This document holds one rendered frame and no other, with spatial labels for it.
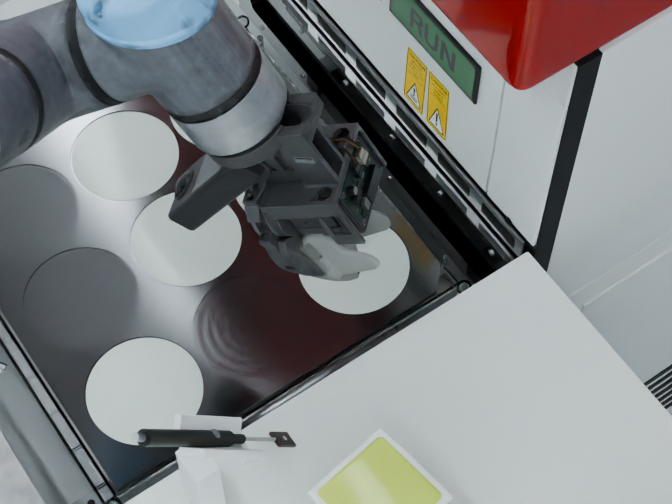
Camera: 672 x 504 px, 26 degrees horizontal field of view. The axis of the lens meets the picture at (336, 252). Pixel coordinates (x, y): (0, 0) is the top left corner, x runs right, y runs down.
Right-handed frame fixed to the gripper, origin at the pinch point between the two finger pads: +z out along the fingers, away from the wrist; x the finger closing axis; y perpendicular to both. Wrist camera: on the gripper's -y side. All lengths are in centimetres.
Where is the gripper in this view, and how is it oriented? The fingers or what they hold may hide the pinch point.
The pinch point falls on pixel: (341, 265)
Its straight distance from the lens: 115.8
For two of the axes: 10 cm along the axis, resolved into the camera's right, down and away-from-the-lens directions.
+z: 4.3, 5.2, 7.4
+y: 8.7, -0.2, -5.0
